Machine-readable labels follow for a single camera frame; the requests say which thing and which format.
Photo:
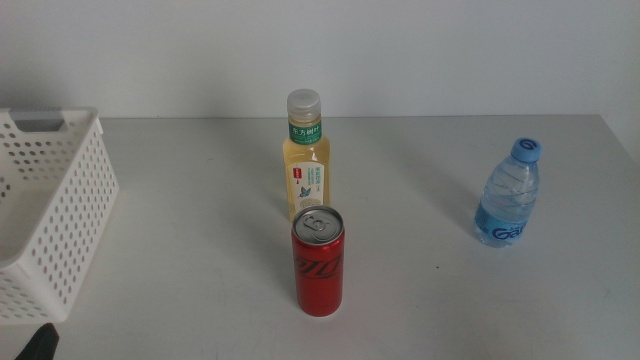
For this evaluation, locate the yellow tea bottle green label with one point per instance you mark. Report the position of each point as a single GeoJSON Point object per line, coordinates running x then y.
{"type": "Point", "coordinates": [306, 155]}

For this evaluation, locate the white perforated plastic basket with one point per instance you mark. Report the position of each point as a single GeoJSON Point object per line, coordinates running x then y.
{"type": "Point", "coordinates": [55, 315]}

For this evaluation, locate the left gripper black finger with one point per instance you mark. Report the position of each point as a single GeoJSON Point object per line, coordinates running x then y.
{"type": "Point", "coordinates": [42, 345]}

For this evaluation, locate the clear water bottle blue cap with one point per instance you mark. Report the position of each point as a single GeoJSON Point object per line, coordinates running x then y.
{"type": "Point", "coordinates": [507, 200]}

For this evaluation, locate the red soda can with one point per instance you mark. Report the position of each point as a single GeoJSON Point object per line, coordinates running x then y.
{"type": "Point", "coordinates": [318, 285]}

